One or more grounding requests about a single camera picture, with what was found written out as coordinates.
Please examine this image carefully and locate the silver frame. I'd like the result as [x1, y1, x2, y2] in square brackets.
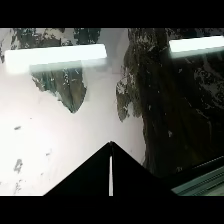
[171, 165, 224, 197]

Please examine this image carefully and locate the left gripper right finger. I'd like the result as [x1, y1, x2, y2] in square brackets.
[111, 141, 175, 197]

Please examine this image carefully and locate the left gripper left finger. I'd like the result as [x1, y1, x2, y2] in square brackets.
[44, 141, 112, 197]

